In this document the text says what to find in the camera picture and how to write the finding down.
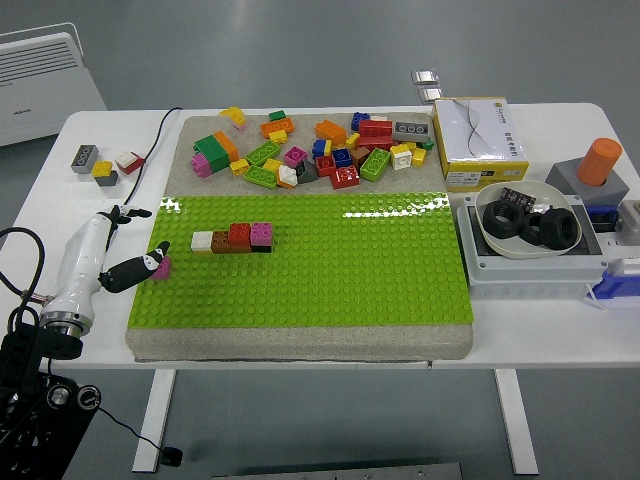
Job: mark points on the grey connector box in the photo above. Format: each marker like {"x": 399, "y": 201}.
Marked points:
{"x": 629, "y": 222}

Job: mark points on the lime brick with round holes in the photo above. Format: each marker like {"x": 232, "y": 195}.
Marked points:
{"x": 262, "y": 153}
{"x": 375, "y": 164}
{"x": 260, "y": 176}

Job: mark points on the white zip tie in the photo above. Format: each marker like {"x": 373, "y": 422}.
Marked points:
{"x": 595, "y": 297}

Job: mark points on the light grey junction box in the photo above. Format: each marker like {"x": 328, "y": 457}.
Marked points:
{"x": 525, "y": 277}

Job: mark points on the grey sloped brick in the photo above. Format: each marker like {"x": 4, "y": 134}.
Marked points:
{"x": 307, "y": 172}

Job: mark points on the blue building brick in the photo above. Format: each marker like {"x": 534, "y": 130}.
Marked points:
{"x": 342, "y": 158}
{"x": 318, "y": 149}
{"x": 360, "y": 121}

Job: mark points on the dark grey building brick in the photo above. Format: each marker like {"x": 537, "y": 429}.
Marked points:
{"x": 106, "y": 179}

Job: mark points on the magenta building brick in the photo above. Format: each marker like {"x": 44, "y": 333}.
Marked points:
{"x": 261, "y": 233}
{"x": 295, "y": 156}
{"x": 164, "y": 273}

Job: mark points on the glossy red building brick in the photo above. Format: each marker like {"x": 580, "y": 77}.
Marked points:
{"x": 345, "y": 177}

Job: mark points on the small white brick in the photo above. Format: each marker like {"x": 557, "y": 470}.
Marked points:
{"x": 380, "y": 118}

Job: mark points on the purple circuit board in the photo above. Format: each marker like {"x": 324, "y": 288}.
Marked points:
{"x": 517, "y": 197}

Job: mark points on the large black hex nut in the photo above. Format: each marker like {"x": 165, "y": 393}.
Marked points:
{"x": 550, "y": 235}
{"x": 492, "y": 227}

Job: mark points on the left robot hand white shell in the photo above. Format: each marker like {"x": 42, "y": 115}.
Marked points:
{"x": 80, "y": 265}

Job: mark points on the brown building brick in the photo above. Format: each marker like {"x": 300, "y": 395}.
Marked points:
{"x": 360, "y": 156}
{"x": 221, "y": 242}

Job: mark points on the small light pink brick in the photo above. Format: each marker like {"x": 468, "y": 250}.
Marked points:
{"x": 240, "y": 125}

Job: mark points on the yellow sloped brick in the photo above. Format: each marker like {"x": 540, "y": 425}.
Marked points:
{"x": 231, "y": 114}

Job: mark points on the orange building brick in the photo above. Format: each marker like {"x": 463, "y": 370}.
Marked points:
{"x": 330, "y": 132}
{"x": 277, "y": 126}
{"x": 227, "y": 145}

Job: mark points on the small yellow brick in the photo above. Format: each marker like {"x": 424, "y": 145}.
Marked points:
{"x": 411, "y": 145}
{"x": 352, "y": 140}
{"x": 328, "y": 147}
{"x": 239, "y": 166}
{"x": 278, "y": 137}

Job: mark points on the white bowl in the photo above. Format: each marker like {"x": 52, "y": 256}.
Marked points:
{"x": 495, "y": 245}

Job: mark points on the dark green building brick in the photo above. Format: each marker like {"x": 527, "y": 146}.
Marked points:
{"x": 210, "y": 150}

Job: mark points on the small black hex nut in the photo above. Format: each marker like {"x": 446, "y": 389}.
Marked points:
{"x": 527, "y": 238}

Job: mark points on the white table leg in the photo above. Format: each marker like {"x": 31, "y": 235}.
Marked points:
{"x": 517, "y": 425}
{"x": 155, "y": 420}

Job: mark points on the black building brick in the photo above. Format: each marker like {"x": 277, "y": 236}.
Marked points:
{"x": 261, "y": 248}

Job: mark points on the orange cylinder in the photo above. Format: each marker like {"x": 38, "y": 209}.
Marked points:
{"x": 597, "y": 160}

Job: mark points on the grey block with hole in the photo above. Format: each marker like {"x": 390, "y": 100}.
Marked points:
{"x": 562, "y": 175}

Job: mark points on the white and yellow cardboard box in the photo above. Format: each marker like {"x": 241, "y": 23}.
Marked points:
{"x": 475, "y": 135}

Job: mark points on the small green brick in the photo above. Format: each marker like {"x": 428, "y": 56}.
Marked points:
{"x": 427, "y": 145}
{"x": 276, "y": 115}

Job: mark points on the white panel heater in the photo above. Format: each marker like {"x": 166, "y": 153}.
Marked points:
{"x": 40, "y": 100}

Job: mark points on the light pink building brick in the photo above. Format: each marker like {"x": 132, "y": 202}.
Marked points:
{"x": 200, "y": 166}

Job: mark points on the white building brick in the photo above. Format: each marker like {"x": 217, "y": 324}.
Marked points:
{"x": 202, "y": 241}
{"x": 125, "y": 159}
{"x": 401, "y": 161}

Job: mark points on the green studded baseplate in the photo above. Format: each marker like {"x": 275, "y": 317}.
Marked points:
{"x": 325, "y": 285}

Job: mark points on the white and orange brick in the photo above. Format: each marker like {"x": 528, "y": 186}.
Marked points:
{"x": 287, "y": 176}

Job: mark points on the yellow building brick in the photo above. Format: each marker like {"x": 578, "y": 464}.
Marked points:
{"x": 398, "y": 149}
{"x": 273, "y": 165}
{"x": 102, "y": 168}
{"x": 419, "y": 157}

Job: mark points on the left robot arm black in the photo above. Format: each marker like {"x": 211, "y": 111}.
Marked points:
{"x": 30, "y": 345}

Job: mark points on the grey brick with round holes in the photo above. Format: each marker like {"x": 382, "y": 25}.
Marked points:
{"x": 84, "y": 158}
{"x": 411, "y": 131}

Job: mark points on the large red building brick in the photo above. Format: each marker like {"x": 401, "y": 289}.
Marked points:
{"x": 372, "y": 143}
{"x": 375, "y": 127}

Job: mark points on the blue and black part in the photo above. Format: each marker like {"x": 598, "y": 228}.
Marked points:
{"x": 602, "y": 220}

